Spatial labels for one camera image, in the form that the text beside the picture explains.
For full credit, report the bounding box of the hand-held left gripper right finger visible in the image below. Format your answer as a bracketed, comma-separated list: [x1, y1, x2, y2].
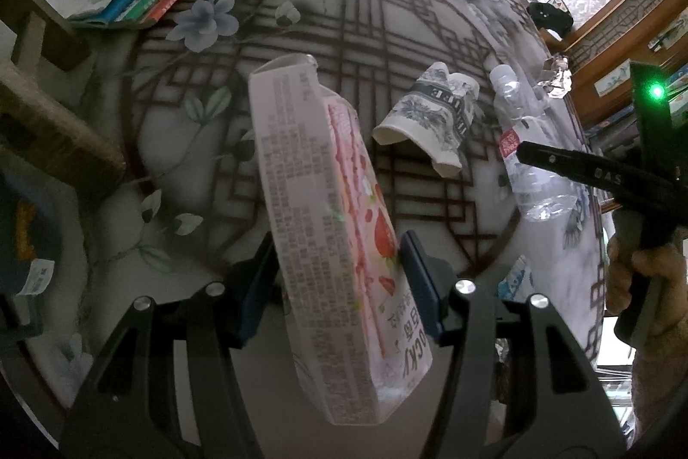
[399, 229, 627, 459]

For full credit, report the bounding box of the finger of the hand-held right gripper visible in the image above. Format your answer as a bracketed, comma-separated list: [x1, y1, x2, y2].
[516, 140, 674, 194]

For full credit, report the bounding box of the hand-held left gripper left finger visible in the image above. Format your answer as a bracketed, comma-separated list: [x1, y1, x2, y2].
[59, 230, 280, 459]

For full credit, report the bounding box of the pink snack box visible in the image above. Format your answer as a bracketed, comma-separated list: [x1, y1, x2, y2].
[248, 55, 431, 426]

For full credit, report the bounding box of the person's right forearm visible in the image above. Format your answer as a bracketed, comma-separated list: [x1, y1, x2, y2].
[629, 324, 688, 444]

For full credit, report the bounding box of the person's right hand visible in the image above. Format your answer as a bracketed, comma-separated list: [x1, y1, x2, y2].
[606, 230, 688, 337]

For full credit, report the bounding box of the clear plastic bottle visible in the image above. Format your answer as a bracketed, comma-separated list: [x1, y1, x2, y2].
[488, 64, 585, 223]

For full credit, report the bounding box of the crumpled silver foil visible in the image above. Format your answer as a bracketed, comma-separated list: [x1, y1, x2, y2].
[536, 55, 575, 101]

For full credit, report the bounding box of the blue white wrapper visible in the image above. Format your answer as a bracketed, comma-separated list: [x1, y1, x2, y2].
[497, 255, 534, 302]

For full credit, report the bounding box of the black bag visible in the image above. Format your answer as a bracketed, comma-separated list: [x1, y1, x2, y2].
[528, 1, 574, 37]

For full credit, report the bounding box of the crushed floral paper cup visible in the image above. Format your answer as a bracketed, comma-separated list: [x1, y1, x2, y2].
[372, 61, 481, 179]

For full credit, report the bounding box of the beige wooden chair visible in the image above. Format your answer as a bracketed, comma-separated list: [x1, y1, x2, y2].
[0, 0, 128, 202]

